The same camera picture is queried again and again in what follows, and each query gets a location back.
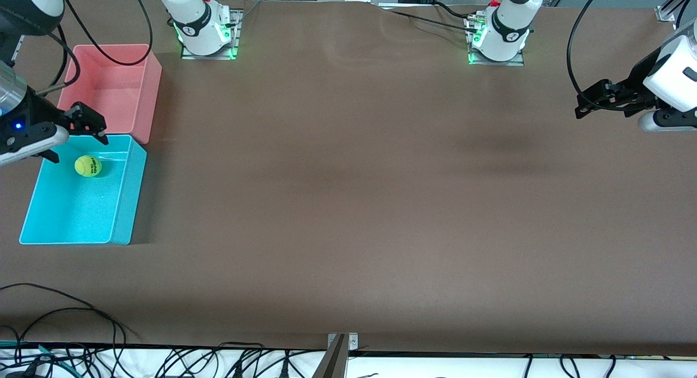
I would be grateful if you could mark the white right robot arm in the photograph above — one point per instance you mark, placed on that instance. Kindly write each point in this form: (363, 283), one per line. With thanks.
(196, 18)

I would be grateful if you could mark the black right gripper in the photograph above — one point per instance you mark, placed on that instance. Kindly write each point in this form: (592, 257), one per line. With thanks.
(37, 112)

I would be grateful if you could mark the grey metal bracket plate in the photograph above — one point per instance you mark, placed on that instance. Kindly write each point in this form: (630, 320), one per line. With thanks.
(354, 342)

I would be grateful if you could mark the pink plastic bin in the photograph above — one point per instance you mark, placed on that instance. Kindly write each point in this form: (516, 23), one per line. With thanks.
(120, 95)

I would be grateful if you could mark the blue plastic bin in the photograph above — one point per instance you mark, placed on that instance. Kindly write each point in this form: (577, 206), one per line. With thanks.
(76, 214)

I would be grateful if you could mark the aluminium profile rail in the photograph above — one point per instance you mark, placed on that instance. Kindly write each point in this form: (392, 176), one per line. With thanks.
(665, 14)

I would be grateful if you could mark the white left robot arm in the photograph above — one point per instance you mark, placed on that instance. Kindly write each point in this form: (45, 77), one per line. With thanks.
(506, 29)

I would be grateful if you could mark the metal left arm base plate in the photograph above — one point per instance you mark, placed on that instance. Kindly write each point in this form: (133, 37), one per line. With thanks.
(498, 63)

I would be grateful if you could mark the grey metal camera pole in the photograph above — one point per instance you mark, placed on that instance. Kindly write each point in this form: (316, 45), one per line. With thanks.
(332, 364)

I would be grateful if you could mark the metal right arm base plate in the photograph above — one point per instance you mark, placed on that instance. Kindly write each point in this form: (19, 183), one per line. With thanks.
(237, 35)

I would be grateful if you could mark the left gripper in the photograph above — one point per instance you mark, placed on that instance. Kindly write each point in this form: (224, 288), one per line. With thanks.
(638, 83)

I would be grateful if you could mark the yellow tennis ball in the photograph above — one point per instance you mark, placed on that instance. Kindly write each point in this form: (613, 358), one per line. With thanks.
(87, 166)

